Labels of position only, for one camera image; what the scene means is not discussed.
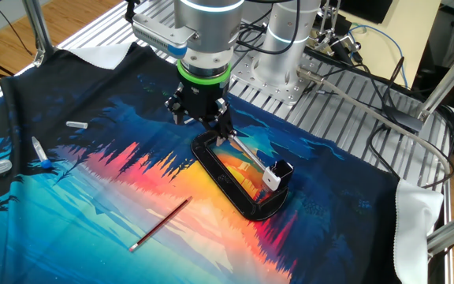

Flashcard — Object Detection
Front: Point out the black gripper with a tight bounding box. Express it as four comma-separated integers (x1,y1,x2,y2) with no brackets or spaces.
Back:
165,80,236,147

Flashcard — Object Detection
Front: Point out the red black pencil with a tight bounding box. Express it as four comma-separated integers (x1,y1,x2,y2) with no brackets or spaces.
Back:
128,196,193,253

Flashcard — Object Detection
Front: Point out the black white pencil sharpener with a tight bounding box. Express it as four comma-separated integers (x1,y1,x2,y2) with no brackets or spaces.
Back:
262,159,295,191

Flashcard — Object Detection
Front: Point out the black C-clamp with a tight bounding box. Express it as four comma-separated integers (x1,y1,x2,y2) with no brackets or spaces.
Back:
190,129,291,222

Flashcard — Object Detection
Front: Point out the colourful forest print cloth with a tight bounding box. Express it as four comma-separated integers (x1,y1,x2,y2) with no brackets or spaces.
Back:
0,41,445,284

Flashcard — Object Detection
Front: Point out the clear tube with blue cap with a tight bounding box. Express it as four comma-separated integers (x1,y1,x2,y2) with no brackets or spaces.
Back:
31,136,54,170

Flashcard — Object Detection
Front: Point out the black monitor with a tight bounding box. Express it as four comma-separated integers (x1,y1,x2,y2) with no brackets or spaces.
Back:
339,0,393,24

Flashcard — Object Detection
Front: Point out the black power adapter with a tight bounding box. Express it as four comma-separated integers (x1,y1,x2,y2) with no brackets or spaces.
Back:
384,106,425,133

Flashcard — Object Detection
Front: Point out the pale yellow desk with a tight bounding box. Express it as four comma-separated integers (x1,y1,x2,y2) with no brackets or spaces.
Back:
337,0,443,88

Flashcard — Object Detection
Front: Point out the green flange ring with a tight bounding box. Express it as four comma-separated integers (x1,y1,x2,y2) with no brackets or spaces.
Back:
177,61,232,86

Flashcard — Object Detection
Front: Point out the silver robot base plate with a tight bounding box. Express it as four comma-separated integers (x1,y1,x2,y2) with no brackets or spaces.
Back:
230,50,314,107

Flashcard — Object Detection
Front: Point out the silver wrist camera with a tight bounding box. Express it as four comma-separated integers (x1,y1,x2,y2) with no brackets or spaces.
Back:
132,13,199,60

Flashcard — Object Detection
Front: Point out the metal camera mount stand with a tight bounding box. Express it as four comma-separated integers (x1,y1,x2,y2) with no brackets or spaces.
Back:
313,0,364,66

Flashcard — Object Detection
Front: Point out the thick grey cable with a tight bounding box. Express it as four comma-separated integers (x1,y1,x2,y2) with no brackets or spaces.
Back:
297,66,452,177

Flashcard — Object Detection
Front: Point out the aluminium frame post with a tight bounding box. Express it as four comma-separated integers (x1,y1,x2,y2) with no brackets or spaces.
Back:
21,0,57,66
415,29,454,121

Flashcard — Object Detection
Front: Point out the thin blue cable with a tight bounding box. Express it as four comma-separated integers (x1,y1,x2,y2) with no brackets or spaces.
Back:
348,24,409,90

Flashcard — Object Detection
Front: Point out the thin black floor cable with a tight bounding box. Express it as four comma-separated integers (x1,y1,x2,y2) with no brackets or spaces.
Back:
0,0,35,56

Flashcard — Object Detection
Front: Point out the black table cable bundle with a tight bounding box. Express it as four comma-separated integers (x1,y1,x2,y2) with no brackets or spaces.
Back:
309,47,454,189

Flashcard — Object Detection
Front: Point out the aluminium frame bar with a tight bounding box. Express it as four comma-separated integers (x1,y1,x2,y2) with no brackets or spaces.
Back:
426,204,454,256

